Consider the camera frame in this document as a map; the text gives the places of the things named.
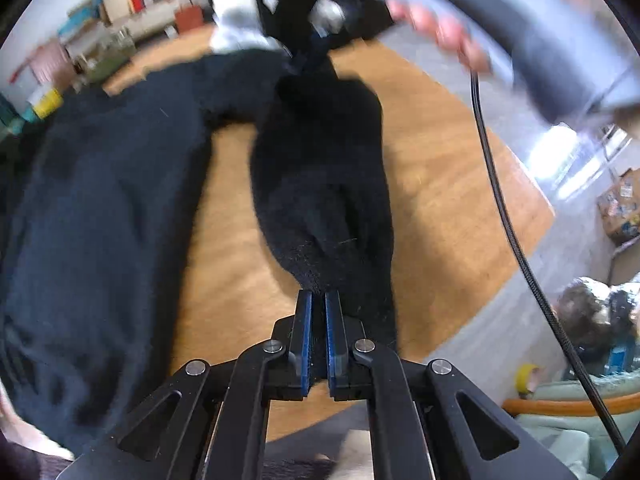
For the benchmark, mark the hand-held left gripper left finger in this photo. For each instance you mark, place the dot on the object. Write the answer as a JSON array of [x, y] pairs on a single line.
[[306, 345]]

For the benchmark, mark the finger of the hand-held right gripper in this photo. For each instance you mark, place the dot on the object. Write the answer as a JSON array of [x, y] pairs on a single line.
[[312, 50]]

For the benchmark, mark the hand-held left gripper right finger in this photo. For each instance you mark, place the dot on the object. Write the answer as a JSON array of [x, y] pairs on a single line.
[[331, 345]]

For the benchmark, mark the black knit sweater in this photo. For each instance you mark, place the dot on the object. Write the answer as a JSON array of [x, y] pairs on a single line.
[[100, 210]]

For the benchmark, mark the person's right hand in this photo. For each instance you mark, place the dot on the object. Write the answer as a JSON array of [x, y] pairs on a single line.
[[440, 30]]

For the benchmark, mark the light grey knit sweater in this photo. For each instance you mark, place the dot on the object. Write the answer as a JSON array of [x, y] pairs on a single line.
[[240, 25]]

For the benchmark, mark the orange paper bag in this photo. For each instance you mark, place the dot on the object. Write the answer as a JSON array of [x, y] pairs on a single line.
[[190, 17]]

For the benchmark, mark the white low cabinet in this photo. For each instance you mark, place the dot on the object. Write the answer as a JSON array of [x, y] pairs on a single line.
[[160, 15]]

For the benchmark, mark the printed cardboard box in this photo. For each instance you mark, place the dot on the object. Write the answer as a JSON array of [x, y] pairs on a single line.
[[620, 205]]

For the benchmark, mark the yellow tape roll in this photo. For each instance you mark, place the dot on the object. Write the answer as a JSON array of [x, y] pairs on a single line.
[[525, 380]]

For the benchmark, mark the white square box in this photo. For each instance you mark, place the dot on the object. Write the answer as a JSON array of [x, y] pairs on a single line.
[[117, 5]]

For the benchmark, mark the green cardboard box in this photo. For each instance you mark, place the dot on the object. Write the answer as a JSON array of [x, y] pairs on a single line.
[[107, 55]]

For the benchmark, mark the pale green armchair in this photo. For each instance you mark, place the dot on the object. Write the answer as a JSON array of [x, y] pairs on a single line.
[[560, 435]]

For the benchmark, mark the dark fuzzy bundle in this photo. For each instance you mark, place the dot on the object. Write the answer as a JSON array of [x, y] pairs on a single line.
[[585, 310]]

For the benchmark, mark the large pink suitcase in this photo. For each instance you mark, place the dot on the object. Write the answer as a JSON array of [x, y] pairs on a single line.
[[47, 62]]

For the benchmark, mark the yellow bag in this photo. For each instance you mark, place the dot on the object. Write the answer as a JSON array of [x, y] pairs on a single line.
[[47, 102]]

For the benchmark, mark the teal suitcase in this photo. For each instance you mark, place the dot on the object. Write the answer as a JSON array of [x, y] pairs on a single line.
[[12, 115]]

